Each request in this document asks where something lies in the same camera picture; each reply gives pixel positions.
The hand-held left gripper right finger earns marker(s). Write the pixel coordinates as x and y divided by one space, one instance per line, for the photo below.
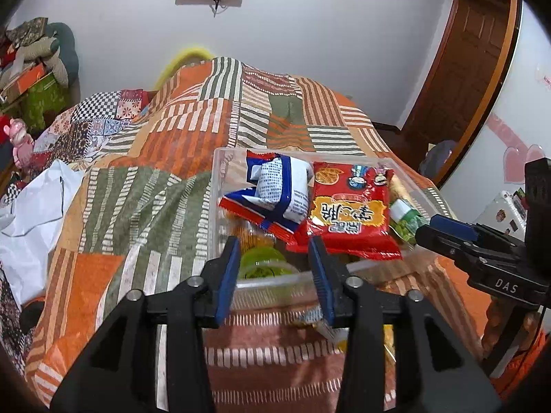
322 284

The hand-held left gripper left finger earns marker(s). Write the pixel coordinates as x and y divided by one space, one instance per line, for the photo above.
227 284

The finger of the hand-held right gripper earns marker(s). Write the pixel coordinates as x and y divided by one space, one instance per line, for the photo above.
454 226
439 241

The green snack packet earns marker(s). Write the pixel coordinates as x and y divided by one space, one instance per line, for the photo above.
407 221

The green lidded cup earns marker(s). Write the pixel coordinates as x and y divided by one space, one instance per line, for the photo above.
262 264

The orange snack packet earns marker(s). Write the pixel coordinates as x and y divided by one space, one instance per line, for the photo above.
252 234

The yellow cracker packet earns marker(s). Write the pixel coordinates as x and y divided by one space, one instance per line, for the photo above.
396 187

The red snack packet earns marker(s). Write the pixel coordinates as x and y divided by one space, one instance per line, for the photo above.
348 219

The blue and white snack packet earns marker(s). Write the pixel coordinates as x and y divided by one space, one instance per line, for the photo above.
280 189

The clear plastic container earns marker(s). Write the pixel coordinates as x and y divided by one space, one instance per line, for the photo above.
228 172

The small white snack packet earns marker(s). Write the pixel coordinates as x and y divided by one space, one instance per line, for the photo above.
331 331

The white sticker-covered box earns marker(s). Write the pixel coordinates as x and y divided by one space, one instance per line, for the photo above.
501 211

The grey bag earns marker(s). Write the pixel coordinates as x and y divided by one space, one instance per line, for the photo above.
439 157

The pink heart decal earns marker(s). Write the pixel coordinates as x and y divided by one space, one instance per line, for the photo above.
516 159

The orange striped patchwork blanket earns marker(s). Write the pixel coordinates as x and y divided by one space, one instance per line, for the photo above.
172 159

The wooden door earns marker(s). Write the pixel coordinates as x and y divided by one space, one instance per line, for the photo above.
465 73

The black cloth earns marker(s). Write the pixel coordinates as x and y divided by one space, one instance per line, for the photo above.
32 314

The white plastic sheet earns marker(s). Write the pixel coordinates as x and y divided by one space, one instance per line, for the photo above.
34 215

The checkered patchwork bedsheet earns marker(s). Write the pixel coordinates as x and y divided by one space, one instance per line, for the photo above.
86 124

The yellow curved tube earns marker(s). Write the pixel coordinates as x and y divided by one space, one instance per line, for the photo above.
176 58

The pink toy figure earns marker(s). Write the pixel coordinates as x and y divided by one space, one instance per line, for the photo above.
21 142

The green box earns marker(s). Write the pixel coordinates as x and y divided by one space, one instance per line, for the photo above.
45 101

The orange box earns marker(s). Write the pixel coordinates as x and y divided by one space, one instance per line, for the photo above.
23 79

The pile of cushions and cloths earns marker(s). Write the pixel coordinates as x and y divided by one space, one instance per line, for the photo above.
38 47

